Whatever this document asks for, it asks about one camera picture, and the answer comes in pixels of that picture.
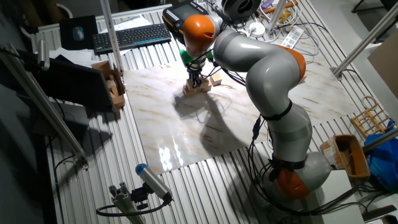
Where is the black computer keyboard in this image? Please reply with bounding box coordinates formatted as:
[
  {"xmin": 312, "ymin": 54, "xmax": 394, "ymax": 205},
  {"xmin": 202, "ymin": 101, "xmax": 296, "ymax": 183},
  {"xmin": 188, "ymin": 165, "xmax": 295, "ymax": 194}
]
[{"xmin": 92, "ymin": 23, "xmax": 173, "ymax": 56}]

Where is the low aluminium strut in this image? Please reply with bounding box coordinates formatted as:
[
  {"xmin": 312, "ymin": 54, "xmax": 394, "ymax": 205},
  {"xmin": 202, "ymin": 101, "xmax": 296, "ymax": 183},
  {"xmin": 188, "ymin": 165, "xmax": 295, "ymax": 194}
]
[{"xmin": 362, "ymin": 126, "xmax": 398, "ymax": 154}]

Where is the wooden stick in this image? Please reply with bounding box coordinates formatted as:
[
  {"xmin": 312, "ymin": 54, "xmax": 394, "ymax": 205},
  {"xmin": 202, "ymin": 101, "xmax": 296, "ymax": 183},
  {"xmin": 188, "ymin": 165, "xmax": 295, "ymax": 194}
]
[{"xmin": 263, "ymin": 0, "xmax": 300, "ymax": 15}]

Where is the blue fabric bag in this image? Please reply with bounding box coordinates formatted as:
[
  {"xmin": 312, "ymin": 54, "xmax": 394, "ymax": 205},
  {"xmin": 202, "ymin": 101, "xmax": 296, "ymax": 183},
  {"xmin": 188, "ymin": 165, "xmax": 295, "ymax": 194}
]
[{"xmin": 363, "ymin": 119, "xmax": 398, "ymax": 191}]

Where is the black camera clamp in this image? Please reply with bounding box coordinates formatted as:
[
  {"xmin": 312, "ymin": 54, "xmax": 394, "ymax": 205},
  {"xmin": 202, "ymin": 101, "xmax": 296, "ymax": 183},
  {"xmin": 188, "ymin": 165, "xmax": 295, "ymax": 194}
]
[{"xmin": 130, "ymin": 183, "xmax": 153, "ymax": 211}]

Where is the orange black teach pendant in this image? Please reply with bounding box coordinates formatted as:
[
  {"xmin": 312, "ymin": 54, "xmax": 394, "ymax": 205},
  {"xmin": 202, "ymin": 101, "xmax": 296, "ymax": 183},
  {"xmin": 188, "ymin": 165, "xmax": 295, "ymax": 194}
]
[{"xmin": 161, "ymin": 1, "xmax": 210, "ymax": 45}]

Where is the long diagonal aluminium strut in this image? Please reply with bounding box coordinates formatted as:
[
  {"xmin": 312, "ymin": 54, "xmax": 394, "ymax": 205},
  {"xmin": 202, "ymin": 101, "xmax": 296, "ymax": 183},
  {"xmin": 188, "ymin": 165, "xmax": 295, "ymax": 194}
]
[{"xmin": 0, "ymin": 43, "xmax": 90, "ymax": 170}]

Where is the black mouse pad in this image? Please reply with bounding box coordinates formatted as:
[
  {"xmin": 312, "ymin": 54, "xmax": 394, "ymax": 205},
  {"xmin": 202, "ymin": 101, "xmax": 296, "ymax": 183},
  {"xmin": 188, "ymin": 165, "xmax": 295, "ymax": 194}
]
[{"xmin": 58, "ymin": 14, "xmax": 100, "ymax": 51}]

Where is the black round fan housing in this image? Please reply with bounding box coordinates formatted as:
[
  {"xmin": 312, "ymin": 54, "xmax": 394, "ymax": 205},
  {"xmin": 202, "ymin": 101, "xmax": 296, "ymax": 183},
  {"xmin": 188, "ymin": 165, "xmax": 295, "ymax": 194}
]
[{"xmin": 220, "ymin": 0, "xmax": 263, "ymax": 24}]

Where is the flat cardboard sheet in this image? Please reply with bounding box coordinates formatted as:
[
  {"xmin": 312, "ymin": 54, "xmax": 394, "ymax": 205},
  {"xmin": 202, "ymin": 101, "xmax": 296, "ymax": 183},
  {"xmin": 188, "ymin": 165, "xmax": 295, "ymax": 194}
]
[{"xmin": 366, "ymin": 29, "xmax": 398, "ymax": 101}]

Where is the dark computer mouse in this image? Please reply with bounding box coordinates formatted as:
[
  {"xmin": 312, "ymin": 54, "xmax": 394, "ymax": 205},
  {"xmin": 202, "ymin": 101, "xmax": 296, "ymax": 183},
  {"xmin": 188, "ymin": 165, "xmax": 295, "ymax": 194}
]
[{"xmin": 72, "ymin": 26, "xmax": 85, "ymax": 42}]

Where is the aluminium profile post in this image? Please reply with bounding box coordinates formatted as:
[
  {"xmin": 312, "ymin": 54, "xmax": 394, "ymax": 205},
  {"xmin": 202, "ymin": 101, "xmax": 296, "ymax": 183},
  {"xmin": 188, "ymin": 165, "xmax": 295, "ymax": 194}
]
[{"xmin": 330, "ymin": 2, "xmax": 398, "ymax": 79}]

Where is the brown cardboard box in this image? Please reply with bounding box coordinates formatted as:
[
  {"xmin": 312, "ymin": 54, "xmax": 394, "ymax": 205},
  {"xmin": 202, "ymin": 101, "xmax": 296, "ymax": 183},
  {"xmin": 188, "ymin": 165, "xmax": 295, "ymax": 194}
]
[{"xmin": 319, "ymin": 133, "xmax": 371, "ymax": 182}]

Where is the white marble pattern sheet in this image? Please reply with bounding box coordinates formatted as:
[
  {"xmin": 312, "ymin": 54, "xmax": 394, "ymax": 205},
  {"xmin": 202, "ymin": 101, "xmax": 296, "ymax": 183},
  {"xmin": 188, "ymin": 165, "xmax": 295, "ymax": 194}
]
[{"xmin": 123, "ymin": 37, "xmax": 361, "ymax": 175}]

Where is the white power strip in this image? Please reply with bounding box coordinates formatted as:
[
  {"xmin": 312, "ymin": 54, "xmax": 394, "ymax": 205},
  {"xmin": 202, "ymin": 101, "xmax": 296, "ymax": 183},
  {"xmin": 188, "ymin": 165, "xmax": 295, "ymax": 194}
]
[{"xmin": 280, "ymin": 26, "xmax": 305, "ymax": 49}]

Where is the black flat monitor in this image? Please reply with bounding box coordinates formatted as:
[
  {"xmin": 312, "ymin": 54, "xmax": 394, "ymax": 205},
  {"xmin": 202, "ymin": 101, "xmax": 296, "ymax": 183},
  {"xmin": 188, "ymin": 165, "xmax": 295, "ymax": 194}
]
[{"xmin": 17, "ymin": 49, "xmax": 116, "ymax": 113}]

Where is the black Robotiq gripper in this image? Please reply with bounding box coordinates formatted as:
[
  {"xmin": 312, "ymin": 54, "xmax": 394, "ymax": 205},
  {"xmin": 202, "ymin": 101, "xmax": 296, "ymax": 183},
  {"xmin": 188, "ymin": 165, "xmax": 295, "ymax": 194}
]
[{"xmin": 187, "ymin": 68, "xmax": 203, "ymax": 89}]

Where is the upright aluminium strut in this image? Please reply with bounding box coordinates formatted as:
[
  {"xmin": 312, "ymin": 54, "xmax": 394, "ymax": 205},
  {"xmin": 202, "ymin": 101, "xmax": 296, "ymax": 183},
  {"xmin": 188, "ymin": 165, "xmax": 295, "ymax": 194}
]
[{"xmin": 99, "ymin": 0, "xmax": 125, "ymax": 77}]

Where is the open cardboard box with wood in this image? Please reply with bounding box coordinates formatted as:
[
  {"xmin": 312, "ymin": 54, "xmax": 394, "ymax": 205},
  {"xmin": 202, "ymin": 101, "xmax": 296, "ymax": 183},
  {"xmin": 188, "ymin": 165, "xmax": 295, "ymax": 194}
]
[{"xmin": 91, "ymin": 60, "xmax": 127, "ymax": 110}]

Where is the white round socket hub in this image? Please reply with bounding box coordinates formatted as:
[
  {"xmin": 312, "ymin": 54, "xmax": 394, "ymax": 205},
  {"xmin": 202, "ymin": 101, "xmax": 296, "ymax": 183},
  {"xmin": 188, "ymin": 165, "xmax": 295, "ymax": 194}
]
[{"xmin": 248, "ymin": 21, "xmax": 266, "ymax": 39}]

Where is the white box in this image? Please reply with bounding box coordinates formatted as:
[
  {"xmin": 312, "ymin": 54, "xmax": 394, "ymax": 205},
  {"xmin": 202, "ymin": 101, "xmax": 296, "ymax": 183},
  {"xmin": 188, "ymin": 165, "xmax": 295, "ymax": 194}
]
[{"xmin": 315, "ymin": 169, "xmax": 366, "ymax": 224}]

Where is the silver camera on strut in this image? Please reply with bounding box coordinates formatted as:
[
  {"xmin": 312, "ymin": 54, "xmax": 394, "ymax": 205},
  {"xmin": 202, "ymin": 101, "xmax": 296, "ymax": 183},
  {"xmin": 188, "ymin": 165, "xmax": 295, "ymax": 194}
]
[{"xmin": 36, "ymin": 39, "xmax": 51, "ymax": 72}]

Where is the small wooden rack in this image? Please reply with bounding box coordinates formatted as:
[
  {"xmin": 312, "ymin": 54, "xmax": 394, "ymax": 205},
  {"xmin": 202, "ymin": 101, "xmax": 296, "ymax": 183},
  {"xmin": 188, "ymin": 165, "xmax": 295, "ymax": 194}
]
[{"xmin": 350, "ymin": 95, "xmax": 396, "ymax": 140}]

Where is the silver camera with blue end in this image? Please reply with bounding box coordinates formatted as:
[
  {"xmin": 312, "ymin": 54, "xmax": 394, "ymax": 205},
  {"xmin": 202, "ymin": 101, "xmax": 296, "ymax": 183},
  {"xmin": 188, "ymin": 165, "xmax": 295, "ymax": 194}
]
[{"xmin": 135, "ymin": 162, "xmax": 174, "ymax": 203}]

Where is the short aluminium profile stand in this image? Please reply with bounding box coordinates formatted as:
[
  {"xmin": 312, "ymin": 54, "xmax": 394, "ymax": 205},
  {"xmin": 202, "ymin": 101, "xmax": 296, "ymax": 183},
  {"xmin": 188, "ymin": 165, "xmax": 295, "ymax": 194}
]
[{"xmin": 108, "ymin": 182, "xmax": 147, "ymax": 224}]

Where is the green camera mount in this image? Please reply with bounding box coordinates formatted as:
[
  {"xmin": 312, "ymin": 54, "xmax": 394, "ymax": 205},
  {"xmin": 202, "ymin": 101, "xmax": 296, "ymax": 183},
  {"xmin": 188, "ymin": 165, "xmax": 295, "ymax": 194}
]
[{"xmin": 179, "ymin": 49, "xmax": 215, "ymax": 67}]

